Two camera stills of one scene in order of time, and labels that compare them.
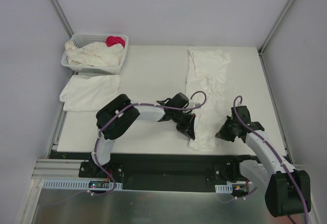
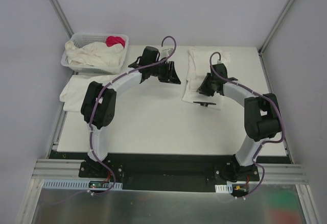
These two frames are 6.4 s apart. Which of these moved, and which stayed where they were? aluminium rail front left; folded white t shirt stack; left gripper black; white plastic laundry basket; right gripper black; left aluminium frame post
Moved: left gripper black; right gripper black
Stayed: folded white t shirt stack; left aluminium frame post; white plastic laundry basket; aluminium rail front left
